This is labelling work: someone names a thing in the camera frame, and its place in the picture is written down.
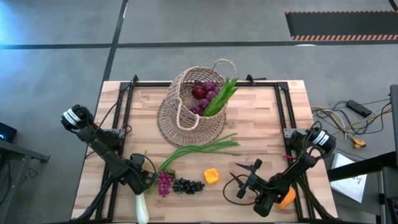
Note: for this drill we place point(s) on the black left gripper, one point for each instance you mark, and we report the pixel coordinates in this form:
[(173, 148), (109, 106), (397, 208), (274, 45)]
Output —
[(143, 180)]

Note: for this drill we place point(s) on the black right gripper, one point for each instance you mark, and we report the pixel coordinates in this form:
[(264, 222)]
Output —
[(250, 182)]

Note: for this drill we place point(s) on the long white radish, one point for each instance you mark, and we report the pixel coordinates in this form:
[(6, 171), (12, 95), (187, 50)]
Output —
[(142, 208)]

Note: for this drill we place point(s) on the green leafy vegetable bunch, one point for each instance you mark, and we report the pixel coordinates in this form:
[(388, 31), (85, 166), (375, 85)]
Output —
[(222, 96)]

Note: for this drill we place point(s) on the large-berried purple grape bunch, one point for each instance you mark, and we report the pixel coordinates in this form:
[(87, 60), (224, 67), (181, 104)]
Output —
[(203, 103)]

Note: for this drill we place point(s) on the dark red apple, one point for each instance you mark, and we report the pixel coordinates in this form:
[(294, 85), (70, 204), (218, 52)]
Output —
[(199, 92)]

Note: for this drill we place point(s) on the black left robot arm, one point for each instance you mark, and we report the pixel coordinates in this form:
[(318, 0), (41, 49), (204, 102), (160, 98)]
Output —
[(102, 143)]

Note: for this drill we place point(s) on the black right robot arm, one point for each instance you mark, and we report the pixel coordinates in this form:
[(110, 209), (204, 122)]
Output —
[(295, 168)]

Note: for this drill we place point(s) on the small-berried magenta grape bunch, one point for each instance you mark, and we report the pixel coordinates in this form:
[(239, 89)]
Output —
[(164, 183)]

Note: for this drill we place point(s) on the yellow bell pepper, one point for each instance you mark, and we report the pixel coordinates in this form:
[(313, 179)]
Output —
[(211, 176)]

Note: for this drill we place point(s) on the black grape bunch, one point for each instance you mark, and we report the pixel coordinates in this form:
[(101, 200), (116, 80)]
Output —
[(187, 186)]

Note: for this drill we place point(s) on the long green chive bunch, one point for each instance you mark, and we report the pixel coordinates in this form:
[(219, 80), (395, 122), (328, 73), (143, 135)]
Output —
[(202, 148)]

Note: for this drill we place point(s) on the orange bell pepper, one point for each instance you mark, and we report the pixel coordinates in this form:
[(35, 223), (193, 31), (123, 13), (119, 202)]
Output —
[(287, 199)]

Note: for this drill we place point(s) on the white paper sheet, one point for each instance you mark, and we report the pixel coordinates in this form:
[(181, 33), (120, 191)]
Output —
[(349, 183)]

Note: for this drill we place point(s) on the gray side table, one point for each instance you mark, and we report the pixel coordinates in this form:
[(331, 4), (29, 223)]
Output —
[(15, 161)]

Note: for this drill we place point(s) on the black power brick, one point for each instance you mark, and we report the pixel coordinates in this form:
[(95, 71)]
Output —
[(359, 108)]

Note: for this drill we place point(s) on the black device with blue light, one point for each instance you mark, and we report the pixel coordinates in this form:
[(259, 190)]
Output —
[(6, 132)]

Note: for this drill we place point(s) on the black hazard-striped floor mat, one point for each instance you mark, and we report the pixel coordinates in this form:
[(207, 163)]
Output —
[(342, 25)]

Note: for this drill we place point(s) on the black metal table frame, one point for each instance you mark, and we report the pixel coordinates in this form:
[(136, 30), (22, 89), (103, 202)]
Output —
[(202, 84)]

